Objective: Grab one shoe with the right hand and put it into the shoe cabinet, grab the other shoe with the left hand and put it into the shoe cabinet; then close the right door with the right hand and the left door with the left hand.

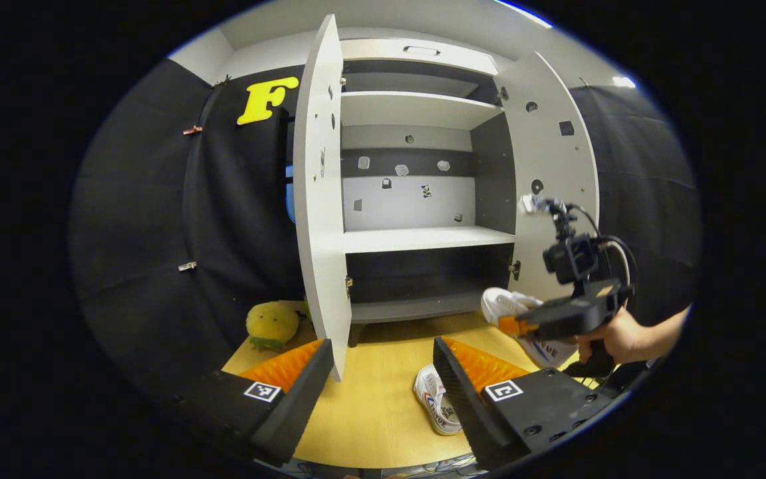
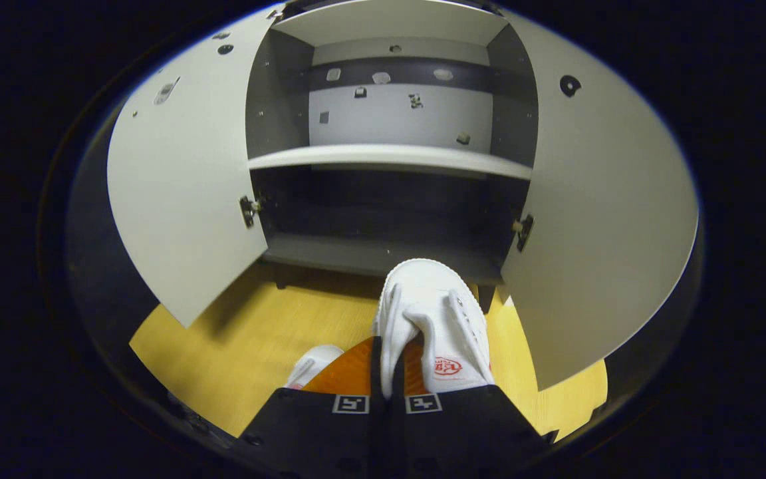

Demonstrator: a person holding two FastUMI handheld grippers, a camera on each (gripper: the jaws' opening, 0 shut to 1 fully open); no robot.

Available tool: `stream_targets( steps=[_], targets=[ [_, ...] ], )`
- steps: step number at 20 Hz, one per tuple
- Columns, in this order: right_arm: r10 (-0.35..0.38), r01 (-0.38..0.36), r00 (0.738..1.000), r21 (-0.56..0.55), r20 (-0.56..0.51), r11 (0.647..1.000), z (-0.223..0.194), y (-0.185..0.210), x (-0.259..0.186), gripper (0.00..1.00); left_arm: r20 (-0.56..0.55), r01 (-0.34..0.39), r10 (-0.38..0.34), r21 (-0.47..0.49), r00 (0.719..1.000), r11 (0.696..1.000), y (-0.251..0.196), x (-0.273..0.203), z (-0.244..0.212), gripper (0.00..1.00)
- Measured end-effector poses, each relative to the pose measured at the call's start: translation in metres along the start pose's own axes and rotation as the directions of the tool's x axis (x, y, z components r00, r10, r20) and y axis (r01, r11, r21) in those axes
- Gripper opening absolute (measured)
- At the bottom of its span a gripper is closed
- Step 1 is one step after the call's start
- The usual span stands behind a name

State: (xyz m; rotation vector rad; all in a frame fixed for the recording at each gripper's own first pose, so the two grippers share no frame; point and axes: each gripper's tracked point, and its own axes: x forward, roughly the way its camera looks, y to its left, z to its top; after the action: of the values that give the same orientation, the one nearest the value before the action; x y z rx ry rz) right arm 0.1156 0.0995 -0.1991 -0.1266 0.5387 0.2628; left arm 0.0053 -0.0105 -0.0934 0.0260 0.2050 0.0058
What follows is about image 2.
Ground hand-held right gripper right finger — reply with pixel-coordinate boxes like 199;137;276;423
390;343;557;478

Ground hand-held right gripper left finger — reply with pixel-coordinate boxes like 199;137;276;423
237;336;390;478

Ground grey white shoe cabinet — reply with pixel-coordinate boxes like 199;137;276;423
245;0;540;287

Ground white canvas shoe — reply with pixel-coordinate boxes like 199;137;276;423
372;258;495;400
285;345;345;390

